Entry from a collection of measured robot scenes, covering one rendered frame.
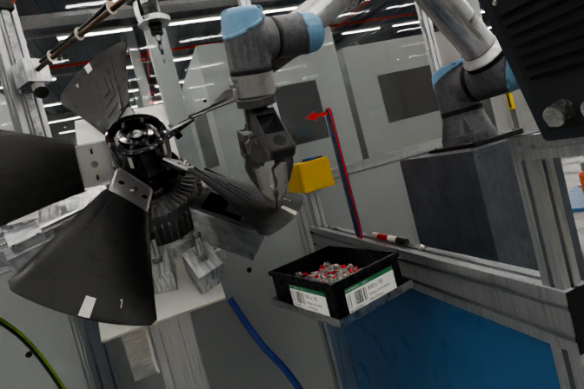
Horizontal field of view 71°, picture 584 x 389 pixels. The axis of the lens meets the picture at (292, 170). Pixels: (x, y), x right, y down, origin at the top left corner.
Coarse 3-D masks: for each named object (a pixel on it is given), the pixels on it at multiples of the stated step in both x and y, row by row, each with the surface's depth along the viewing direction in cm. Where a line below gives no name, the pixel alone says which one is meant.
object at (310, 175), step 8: (312, 160) 123; (320, 160) 123; (296, 168) 122; (304, 168) 121; (312, 168) 122; (320, 168) 123; (328, 168) 124; (296, 176) 124; (304, 176) 121; (312, 176) 122; (320, 176) 123; (328, 176) 123; (296, 184) 126; (304, 184) 121; (312, 184) 122; (320, 184) 122; (328, 184) 123; (296, 192) 128; (304, 192) 121
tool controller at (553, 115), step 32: (480, 0) 44; (512, 0) 41; (544, 0) 38; (576, 0) 36; (512, 32) 43; (544, 32) 40; (576, 32) 37; (512, 64) 45; (544, 64) 41; (576, 64) 38; (544, 96) 43; (576, 96) 40; (544, 128) 46; (576, 128) 42
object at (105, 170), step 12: (84, 144) 84; (96, 144) 84; (84, 156) 84; (96, 156) 85; (108, 156) 85; (84, 168) 84; (96, 168) 85; (108, 168) 86; (84, 180) 85; (96, 180) 85; (108, 180) 86
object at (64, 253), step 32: (96, 224) 71; (128, 224) 76; (64, 256) 66; (96, 256) 69; (128, 256) 73; (32, 288) 61; (64, 288) 64; (96, 288) 66; (128, 288) 70; (96, 320) 64; (128, 320) 67
